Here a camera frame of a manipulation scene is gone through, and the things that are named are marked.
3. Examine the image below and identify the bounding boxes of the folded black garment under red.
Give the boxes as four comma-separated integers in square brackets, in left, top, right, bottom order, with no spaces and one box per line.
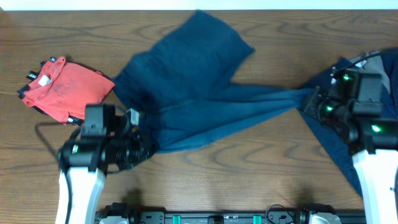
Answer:
[17,57,83,126]

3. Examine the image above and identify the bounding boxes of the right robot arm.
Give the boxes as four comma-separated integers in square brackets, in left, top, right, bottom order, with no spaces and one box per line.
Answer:
[302,69,397,223]

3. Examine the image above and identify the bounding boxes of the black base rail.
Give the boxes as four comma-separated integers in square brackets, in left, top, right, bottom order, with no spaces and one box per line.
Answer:
[95,202,366,224]

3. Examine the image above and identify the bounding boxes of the navy blue garment pile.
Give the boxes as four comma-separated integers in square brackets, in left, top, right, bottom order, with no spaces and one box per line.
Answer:
[301,55,397,196]

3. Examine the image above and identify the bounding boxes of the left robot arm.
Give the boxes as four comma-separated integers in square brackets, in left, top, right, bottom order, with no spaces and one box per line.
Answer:
[56,105,159,223]

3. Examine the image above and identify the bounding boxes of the grey garment with label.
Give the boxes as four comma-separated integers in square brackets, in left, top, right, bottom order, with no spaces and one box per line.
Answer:
[355,56,391,95]

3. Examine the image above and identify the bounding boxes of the navy blue shorts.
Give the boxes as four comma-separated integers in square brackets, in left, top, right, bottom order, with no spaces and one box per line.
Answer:
[113,11,310,152]

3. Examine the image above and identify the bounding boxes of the folded red shirt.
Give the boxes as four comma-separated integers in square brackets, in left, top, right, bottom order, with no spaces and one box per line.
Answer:
[22,57,114,123]

